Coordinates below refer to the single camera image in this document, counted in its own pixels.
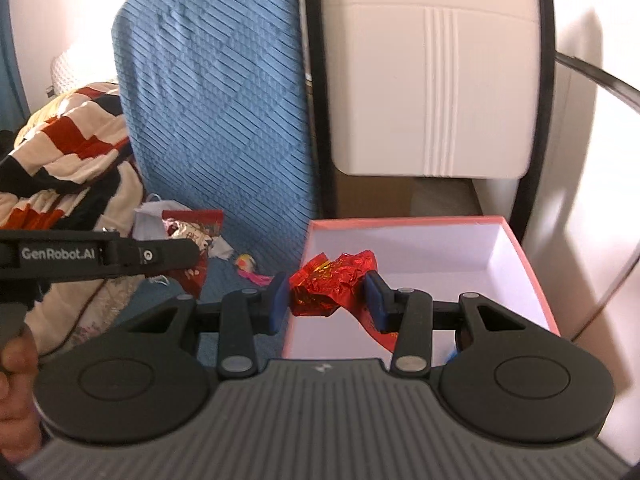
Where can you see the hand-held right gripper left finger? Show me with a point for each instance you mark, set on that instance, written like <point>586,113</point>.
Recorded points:
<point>280,305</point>

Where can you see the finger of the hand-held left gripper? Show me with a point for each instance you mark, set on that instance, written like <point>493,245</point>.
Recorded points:
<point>165,255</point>

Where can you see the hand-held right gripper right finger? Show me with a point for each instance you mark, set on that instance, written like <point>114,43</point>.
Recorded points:
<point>374,305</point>

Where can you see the red foil wrapper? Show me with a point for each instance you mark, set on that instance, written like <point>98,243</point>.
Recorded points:
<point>330,280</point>

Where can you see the red snack packet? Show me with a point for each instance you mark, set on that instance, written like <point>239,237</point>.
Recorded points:
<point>205,222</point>

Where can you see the pink cardboard box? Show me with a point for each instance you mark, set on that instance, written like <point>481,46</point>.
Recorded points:
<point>450,260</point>

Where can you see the person's left hand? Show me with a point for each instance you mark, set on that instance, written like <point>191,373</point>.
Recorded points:
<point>17,400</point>

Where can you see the crumpled white plastic bag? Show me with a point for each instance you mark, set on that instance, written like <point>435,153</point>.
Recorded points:
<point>150,220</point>

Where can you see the small candy wrapper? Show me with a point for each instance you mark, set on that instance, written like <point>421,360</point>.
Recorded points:
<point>247,262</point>

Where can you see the floral lace cloth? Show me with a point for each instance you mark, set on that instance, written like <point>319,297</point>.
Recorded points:
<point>100,305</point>

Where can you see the red black white striped blanket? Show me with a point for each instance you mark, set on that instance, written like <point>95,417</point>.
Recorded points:
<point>65,130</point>

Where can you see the blue textured sofa cover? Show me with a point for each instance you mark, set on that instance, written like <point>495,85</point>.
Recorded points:
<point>210,85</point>

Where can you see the white knitted cushion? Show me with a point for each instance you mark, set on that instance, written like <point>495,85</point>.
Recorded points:
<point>80,72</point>

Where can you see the blue curtain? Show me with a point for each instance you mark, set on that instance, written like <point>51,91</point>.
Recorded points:
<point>10,60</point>

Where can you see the white appliance with black sides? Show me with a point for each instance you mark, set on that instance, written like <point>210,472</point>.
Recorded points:
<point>400,85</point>

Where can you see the black curved bar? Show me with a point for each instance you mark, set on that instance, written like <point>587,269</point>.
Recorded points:
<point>600,77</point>

